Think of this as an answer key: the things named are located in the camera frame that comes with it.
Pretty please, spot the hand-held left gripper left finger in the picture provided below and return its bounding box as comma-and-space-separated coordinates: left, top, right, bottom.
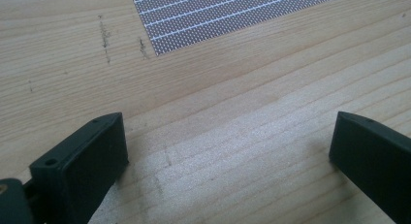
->
29, 112, 130, 224

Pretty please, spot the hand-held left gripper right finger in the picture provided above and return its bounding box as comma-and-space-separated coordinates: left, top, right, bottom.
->
329, 111, 411, 224

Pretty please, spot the brown striped woven placemat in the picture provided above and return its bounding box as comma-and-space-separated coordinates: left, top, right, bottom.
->
129, 0, 357, 56

